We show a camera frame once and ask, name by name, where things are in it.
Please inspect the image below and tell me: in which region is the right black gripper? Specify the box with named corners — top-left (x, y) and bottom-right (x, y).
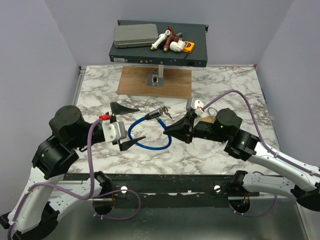
top-left (163, 111), bottom-right (228, 144)

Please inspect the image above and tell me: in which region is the silver key bunch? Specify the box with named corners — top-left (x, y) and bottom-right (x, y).
top-left (160, 106), bottom-right (172, 119)

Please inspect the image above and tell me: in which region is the blue cable lock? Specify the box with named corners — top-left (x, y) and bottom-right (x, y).
top-left (127, 107), bottom-right (173, 152)

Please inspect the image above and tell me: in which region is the brass padlock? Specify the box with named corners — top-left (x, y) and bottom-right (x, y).
top-left (201, 106), bottom-right (218, 124)

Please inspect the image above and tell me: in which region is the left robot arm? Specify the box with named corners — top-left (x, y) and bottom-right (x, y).
top-left (0, 102), bottom-right (136, 240)

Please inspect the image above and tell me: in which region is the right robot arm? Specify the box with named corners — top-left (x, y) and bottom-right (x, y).
top-left (163, 108), bottom-right (320, 212)

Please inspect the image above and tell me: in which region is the white elbow pipe fitting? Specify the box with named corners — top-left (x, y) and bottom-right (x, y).
top-left (169, 40), bottom-right (186, 53)

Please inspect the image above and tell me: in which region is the wooden board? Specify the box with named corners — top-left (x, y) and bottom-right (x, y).
top-left (117, 65), bottom-right (192, 99)

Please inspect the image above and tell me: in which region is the yellow tape measure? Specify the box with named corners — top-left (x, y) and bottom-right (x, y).
top-left (182, 41), bottom-right (196, 53)

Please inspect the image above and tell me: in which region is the brown pipe fitting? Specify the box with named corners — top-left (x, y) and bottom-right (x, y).
top-left (163, 26), bottom-right (180, 53)

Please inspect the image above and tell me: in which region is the white straight pipe fitting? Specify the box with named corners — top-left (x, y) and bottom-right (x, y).
top-left (150, 30), bottom-right (171, 51)

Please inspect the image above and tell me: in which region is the grey plastic case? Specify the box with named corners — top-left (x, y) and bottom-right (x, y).
top-left (113, 23), bottom-right (159, 48)

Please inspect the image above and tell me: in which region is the dark teal rack device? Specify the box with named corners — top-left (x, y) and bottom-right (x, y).
top-left (109, 20), bottom-right (208, 67)

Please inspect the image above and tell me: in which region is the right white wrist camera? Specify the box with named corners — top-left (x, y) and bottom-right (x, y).
top-left (185, 97), bottom-right (204, 117)

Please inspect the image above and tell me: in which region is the metal stand post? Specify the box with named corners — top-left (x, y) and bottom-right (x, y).
top-left (147, 64), bottom-right (165, 88)

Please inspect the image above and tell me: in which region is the black mounting rail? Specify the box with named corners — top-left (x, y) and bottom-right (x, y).
top-left (62, 172), bottom-right (261, 210)

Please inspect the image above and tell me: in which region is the aluminium frame profile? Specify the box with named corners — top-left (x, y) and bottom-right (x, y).
top-left (39, 178), bottom-right (306, 201)

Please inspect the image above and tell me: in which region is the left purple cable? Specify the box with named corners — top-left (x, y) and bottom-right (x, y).
top-left (7, 118), bottom-right (142, 240)

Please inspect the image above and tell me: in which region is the purple cable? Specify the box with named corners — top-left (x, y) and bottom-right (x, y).
top-left (7, 118), bottom-right (142, 240)
top-left (202, 89), bottom-right (320, 218)

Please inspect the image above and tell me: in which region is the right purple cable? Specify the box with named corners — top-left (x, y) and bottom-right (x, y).
top-left (202, 89), bottom-right (320, 218)

